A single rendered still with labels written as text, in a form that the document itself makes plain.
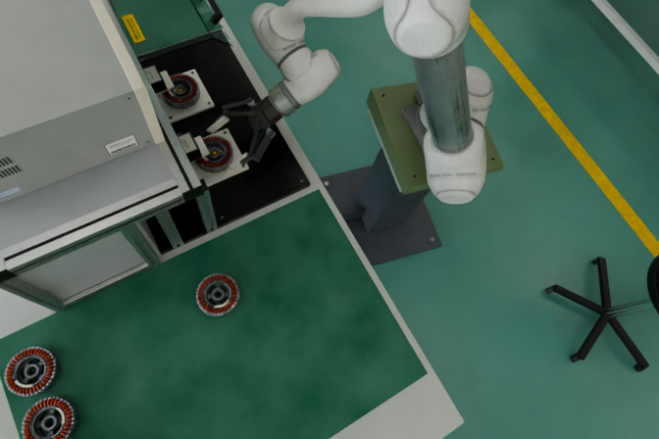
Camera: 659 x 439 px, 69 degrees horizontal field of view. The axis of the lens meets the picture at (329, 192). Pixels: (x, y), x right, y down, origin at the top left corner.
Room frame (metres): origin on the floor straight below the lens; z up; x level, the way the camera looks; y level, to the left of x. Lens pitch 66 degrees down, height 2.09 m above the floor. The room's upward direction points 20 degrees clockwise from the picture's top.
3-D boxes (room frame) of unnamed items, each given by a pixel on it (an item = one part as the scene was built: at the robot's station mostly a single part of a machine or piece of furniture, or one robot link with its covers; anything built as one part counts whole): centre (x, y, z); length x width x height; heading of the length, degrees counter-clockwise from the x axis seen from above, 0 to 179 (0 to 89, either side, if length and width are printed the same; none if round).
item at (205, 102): (0.74, 0.54, 0.78); 0.15 x 0.15 x 0.01; 48
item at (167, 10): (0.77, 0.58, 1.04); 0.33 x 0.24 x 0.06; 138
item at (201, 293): (0.20, 0.19, 0.77); 0.11 x 0.11 x 0.04
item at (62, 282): (0.14, 0.48, 0.91); 0.28 x 0.03 x 0.32; 138
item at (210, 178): (0.57, 0.36, 0.78); 0.15 x 0.15 x 0.01; 48
